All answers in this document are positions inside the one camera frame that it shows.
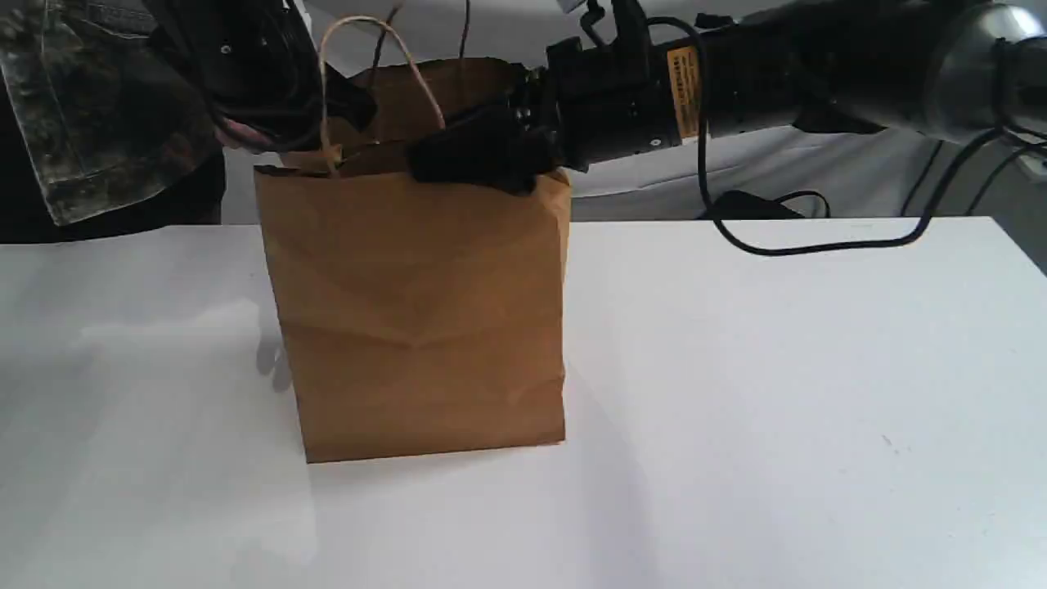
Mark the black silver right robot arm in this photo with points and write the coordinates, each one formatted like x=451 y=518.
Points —
x=950 y=70

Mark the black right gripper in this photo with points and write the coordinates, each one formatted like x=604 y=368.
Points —
x=586 y=106

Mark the person in patterned jacket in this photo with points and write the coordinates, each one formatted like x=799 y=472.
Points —
x=100 y=137

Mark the white backdrop cloth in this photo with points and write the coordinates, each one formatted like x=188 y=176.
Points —
x=860 y=176

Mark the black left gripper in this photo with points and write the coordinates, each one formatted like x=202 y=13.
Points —
x=255 y=62

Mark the person's right hand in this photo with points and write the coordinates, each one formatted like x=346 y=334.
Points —
x=237 y=136

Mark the black object behind table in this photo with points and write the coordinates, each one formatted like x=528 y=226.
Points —
x=741 y=205

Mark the brown paper bag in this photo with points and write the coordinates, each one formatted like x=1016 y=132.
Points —
x=417 y=317

